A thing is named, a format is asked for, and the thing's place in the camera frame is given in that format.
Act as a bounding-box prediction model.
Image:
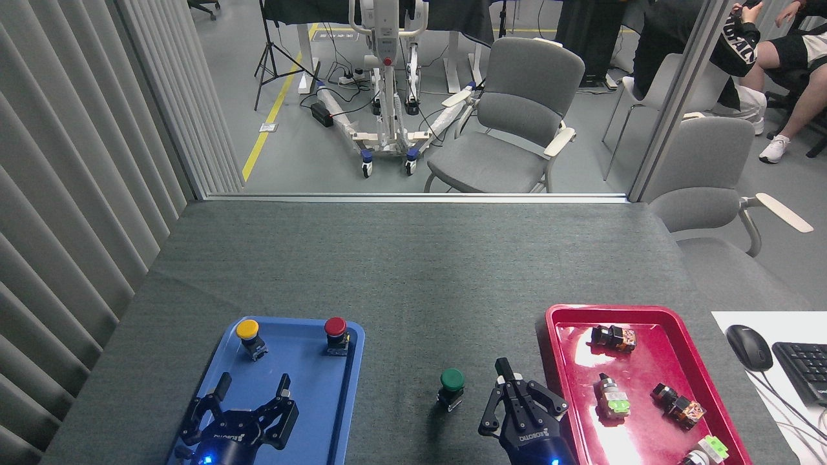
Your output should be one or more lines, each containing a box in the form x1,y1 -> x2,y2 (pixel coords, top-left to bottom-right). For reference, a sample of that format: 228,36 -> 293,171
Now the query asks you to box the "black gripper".
179,372 -> 300,465
479,356 -> 578,465

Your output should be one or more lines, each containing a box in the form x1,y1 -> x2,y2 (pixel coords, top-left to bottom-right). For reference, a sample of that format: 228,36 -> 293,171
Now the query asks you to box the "green push button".
437,368 -> 466,413

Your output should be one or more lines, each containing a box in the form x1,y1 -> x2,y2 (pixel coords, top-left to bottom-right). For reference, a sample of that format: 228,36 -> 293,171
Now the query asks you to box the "yellow push button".
235,319 -> 269,362

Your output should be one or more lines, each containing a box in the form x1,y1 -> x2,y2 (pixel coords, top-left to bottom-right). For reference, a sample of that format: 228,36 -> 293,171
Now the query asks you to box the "red push button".
324,316 -> 351,357

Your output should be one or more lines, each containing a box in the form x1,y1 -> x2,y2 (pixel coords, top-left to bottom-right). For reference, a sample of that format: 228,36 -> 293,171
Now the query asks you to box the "blue plastic tray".
165,315 -> 366,465

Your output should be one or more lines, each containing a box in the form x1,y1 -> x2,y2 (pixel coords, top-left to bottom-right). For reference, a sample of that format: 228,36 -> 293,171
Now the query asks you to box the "red plastic tray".
536,304 -> 753,465

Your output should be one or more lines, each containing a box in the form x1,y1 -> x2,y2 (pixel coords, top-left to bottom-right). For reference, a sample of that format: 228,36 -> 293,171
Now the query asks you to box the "white desk mat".
711,311 -> 827,465

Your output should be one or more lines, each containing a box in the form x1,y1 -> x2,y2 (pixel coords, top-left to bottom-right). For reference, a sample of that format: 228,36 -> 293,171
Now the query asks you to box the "black computer mouse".
725,324 -> 774,372

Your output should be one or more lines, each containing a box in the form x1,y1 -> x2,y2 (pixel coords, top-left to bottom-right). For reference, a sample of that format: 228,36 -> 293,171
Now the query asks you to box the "grey armchair with white armrests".
423,37 -> 586,194
648,116 -> 815,312

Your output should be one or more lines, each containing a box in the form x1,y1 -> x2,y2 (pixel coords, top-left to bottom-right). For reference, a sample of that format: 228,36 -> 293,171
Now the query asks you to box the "black keyboard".
771,342 -> 827,408

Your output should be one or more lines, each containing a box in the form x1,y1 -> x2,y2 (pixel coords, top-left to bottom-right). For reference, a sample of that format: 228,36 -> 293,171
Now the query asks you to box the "white chair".
602,53 -> 731,181

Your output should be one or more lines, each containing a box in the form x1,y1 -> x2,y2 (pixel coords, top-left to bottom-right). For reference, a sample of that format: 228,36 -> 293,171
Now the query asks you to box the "white wheeled stand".
315,0 -> 479,178

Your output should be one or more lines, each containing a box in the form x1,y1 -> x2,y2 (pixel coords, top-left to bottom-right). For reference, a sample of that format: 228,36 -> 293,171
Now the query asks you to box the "black tripod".
254,0 -> 319,112

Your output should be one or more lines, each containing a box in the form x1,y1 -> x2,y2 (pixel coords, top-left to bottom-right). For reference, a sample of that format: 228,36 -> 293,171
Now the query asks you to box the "person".
737,0 -> 827,164
633,0 -> 769,136

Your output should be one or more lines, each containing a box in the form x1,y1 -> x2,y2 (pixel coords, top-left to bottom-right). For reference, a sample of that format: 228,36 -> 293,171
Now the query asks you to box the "black cloth covered table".
262,0 -> 496,47

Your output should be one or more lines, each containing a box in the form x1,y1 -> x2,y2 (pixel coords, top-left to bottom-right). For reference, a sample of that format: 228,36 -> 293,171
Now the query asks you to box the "silver switch with green block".
594,373 -> 631,419

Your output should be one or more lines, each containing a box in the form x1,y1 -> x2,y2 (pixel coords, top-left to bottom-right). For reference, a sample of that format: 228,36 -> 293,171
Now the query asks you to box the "black orange switch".
591,325 -> 638,354
650,382 -> 707,430

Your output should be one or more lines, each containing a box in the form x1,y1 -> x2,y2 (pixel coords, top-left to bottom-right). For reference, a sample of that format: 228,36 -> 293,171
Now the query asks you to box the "white green switch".
678,435 -> 730,465

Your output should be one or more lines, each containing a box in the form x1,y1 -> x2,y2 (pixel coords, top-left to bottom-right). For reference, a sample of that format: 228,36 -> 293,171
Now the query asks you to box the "silver frame rail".
205,192 -> 631,205

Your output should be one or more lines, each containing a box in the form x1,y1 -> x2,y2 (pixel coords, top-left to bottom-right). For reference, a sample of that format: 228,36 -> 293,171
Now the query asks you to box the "black mouse cable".
749,369 -> 827,446

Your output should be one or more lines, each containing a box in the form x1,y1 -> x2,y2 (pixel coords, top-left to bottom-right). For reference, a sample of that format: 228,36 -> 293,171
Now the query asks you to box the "silver post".
628,0 -> 737,203

